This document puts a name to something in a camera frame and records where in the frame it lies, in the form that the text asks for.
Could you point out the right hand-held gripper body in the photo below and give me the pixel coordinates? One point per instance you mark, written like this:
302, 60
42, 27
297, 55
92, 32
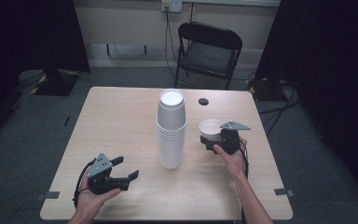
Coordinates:
230, 140

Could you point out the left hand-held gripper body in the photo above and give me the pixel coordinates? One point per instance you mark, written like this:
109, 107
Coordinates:
101, 177

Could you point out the white paper cup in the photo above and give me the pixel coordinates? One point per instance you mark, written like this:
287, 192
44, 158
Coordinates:
210, 128

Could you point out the stack of white cups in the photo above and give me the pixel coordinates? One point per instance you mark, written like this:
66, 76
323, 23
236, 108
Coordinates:
171, 140

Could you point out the person's left hand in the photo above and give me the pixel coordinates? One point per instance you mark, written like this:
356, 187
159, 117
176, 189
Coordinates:
91, 199

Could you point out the person's right hand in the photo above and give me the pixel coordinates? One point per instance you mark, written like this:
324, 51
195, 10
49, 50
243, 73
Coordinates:
234, 165

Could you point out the black round table grommet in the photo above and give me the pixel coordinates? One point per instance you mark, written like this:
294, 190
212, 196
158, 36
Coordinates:
203, 101

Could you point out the grey tape strip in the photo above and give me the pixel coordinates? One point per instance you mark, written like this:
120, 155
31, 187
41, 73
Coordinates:
284, 192
51, 195

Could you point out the small black floor marker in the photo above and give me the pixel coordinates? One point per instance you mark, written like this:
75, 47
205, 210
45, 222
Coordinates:
66, 120

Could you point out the black folding chair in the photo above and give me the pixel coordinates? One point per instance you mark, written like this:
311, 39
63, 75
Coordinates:
208, 56

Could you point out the black stand base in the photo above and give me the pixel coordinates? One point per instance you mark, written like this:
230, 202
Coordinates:
56, 82

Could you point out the black curtain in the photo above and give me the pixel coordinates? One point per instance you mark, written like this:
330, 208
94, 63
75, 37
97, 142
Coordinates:
18, 37
329, 62

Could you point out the white wall socket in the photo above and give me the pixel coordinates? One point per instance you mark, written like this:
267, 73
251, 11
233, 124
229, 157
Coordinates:
171, 5

